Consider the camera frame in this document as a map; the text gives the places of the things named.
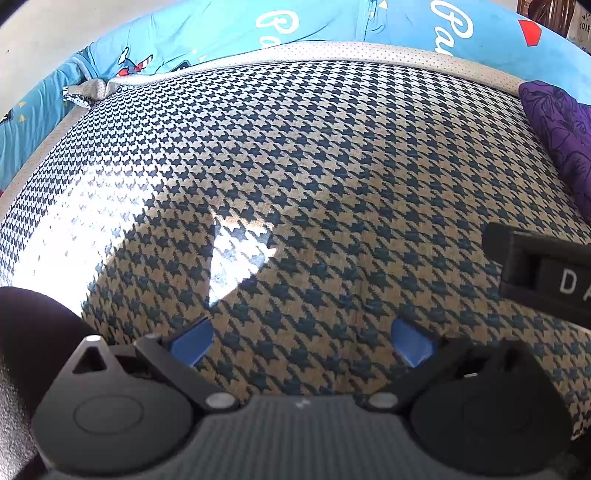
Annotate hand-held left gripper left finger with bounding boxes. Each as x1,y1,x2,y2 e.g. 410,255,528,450
69,318,240,413

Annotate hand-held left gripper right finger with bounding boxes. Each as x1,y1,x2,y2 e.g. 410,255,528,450
367,318,536,413

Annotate purple floral garment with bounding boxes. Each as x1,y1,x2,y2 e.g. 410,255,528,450
518,80,591,215

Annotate houndstooth sofa mat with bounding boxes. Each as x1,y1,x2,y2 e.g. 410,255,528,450
0,41,591,444

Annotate blue printed quilt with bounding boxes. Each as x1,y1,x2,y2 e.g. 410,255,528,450
0,0,591,195

